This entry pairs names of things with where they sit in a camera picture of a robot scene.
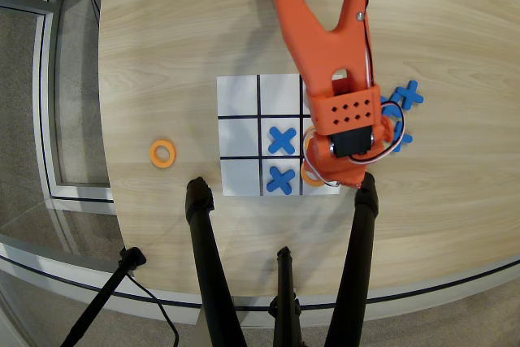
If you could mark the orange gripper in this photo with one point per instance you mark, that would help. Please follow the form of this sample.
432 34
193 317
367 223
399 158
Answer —
348 180

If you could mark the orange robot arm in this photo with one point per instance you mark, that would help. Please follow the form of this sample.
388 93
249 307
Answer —
321 46

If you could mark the blue foam cross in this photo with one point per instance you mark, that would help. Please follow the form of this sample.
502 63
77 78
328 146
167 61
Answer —
406 140
282 140
391 111
412 94
280 180

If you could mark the thick black tripod leg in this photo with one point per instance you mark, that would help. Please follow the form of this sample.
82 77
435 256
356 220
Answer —
355 265
209 261

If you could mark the white tic-tac-toe board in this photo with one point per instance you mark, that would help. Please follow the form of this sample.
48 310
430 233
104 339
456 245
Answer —
239 97

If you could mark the short black tripod leg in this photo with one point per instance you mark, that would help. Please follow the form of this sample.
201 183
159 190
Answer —
286 302

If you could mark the thin black stand leg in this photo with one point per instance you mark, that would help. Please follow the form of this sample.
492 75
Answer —
101 296

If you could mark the grey metal floor frame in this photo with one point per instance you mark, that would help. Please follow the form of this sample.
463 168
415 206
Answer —
42 119

